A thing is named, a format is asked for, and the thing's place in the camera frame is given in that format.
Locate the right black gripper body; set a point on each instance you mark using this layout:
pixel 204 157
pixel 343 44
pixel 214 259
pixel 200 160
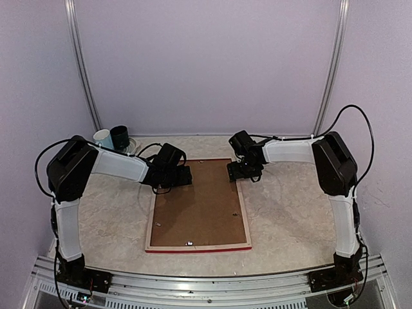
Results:
pixel 244 170

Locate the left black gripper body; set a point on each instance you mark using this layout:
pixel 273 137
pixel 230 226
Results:
pixel 171 180

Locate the brown backing board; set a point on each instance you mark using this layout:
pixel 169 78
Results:
pixel 199 209

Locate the red wooden picture frame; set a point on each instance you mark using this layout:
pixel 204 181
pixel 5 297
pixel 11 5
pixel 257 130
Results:
pixel 199 249

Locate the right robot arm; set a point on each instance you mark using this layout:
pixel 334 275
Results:
pixel 336 171

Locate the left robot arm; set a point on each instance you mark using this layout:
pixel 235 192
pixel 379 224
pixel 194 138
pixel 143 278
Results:
pixel 68 174

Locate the white plate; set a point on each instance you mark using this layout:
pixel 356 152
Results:
pixel 133 146

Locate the dark green mug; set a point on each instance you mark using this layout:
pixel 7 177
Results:
pixel 120 137

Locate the light blue mug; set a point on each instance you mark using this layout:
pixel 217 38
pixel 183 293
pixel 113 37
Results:
pixel 103 138

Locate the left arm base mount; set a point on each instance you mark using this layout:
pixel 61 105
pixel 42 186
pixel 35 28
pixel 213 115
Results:
pixel 79 276

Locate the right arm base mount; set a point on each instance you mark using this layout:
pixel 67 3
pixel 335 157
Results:
pixel 345 271

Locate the aluminium front rail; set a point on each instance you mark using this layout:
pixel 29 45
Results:
pixel 129 290

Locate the right aluminium corner post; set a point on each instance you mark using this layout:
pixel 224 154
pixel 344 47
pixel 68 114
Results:
pixel 334 65

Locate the aluminium corner post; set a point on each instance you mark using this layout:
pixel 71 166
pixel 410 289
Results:
pixel 334 65
pixel 80 62

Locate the left aluminium corner post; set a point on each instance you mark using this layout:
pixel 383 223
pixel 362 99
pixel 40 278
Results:
pixel 80 62

